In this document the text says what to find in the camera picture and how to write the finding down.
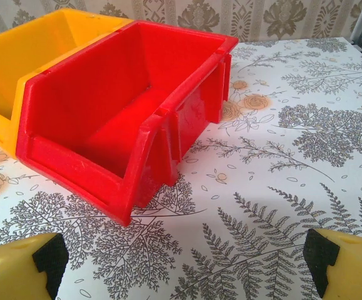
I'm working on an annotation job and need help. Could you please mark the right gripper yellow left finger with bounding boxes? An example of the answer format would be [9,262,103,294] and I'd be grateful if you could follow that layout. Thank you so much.
[0,232,69,300]

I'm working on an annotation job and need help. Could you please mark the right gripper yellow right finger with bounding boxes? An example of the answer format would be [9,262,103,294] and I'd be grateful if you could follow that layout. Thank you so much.
[303,227,362,300]

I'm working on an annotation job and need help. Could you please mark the red plastic storage bin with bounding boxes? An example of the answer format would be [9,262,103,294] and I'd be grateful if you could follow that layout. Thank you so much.
[14,20,239,228]

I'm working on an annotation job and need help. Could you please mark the yellow plastic storage bin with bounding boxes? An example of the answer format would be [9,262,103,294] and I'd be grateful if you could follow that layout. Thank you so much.
[0,8,136,159]

